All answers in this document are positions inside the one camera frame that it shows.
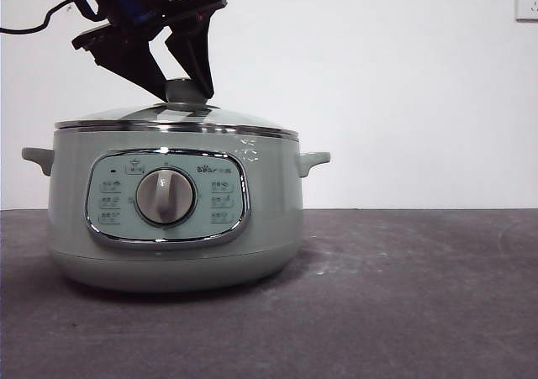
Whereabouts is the glass lid with green knob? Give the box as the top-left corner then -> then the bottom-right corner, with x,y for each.
54,77 -> 301,140

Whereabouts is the black cable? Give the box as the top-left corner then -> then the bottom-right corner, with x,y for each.
0,0 -> 75,36

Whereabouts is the white wall socket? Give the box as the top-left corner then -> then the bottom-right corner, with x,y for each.
514,0 -> 538,23

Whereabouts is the sage green electric cooking pot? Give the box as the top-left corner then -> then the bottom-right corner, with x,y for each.
21,129 -> 331,294

